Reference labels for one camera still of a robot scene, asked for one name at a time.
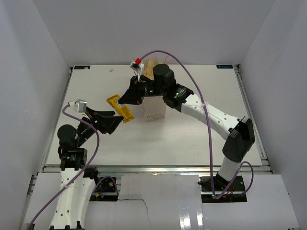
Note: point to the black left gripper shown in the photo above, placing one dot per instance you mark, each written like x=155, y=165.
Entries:
x=107, y=123

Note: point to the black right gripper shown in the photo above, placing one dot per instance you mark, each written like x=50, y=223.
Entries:
x=134, y=95

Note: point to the yellow snack packet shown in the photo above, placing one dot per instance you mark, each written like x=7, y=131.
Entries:
x=121, y=109

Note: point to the large brown snack bag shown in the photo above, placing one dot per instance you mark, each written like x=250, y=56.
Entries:
x=148, y=68

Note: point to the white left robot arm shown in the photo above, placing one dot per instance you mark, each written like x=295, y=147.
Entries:
x=77, y=179

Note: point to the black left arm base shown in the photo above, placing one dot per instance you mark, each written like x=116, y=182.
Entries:
x=106, y=189

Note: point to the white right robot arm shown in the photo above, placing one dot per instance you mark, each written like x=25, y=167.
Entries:
x=238, y=133

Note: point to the beige paper bag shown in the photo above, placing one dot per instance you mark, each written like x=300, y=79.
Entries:
x=154, y=108

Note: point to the blue table label left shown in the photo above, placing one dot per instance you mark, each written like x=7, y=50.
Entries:
x=81, y=67

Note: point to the blue table label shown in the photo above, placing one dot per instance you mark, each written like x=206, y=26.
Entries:
x=81, y=67
x=224, y=66

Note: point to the blue table label right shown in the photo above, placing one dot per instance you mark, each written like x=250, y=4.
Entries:
x=224, y=66

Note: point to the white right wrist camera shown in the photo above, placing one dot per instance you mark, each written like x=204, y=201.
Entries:
x=138, y=67

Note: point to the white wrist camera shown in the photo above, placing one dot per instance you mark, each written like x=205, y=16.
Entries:
x=138, y=67
x=79, y=106

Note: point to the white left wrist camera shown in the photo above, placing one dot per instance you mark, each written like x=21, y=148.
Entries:
x=79, y=106

